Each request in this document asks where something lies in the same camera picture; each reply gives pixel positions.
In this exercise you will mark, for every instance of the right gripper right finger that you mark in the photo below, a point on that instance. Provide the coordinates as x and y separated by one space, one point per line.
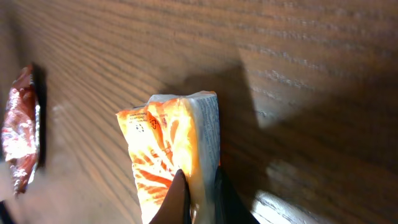
229 208

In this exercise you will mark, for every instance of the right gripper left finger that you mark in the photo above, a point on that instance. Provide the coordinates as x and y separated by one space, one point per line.
175 208

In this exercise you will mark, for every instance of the orange tissue pack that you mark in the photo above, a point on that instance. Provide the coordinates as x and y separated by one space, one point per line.
171 133

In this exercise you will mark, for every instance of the orange chocolate bar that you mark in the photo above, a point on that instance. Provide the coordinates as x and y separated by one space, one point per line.
20 130

